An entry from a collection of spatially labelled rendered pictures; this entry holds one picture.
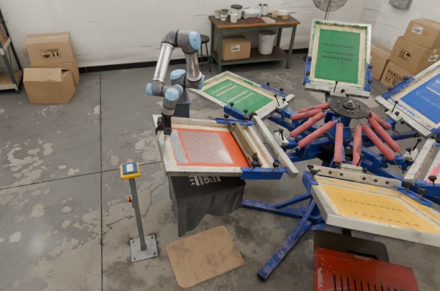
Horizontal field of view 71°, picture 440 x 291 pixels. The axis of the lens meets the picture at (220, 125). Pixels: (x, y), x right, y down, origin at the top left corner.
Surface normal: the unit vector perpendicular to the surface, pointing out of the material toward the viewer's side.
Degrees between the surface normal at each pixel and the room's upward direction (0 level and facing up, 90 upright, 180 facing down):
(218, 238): 0
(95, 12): 90
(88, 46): 90
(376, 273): 0
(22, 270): 0
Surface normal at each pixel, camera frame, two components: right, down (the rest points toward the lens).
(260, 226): 0.04, -0.81
